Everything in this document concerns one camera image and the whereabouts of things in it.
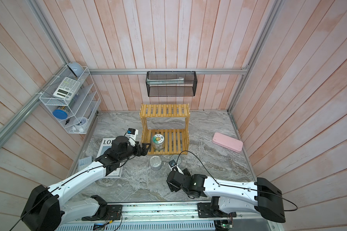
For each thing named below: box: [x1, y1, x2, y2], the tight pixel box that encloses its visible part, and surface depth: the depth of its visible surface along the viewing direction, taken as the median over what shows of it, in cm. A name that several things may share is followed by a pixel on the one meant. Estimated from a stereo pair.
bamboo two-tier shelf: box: [139, 103, 191, 155], surface depth 97 cm
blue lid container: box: [52, 109, 68, 120], surface depth 78 cm
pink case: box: [212, 132, 244, 154], surface depth 101 cm
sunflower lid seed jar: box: [151, 133, 165, 151], surface depth 92 cm
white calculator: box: [52, 77, 81, 101], surface depth 77 cm
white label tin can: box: [149, 155, 162, 172], surface depth 88 cm
